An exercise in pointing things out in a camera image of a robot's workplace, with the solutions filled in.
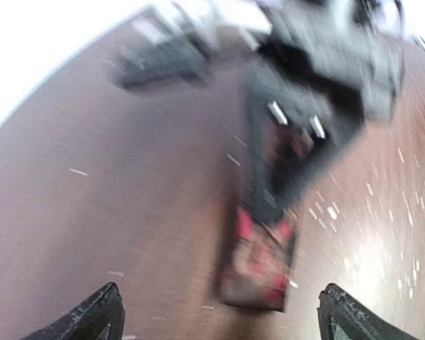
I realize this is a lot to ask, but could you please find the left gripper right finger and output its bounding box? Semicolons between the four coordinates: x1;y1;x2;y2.
317;283;416;340

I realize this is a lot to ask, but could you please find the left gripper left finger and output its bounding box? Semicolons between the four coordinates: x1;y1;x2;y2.
25;282;125;340

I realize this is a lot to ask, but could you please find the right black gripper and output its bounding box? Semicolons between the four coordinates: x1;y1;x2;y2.
244;1;404;223

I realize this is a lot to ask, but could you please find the dark red patterned tie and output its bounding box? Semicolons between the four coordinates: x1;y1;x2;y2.
212;123;316;313

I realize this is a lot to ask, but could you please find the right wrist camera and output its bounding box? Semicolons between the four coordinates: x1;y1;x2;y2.
113;2;217;93

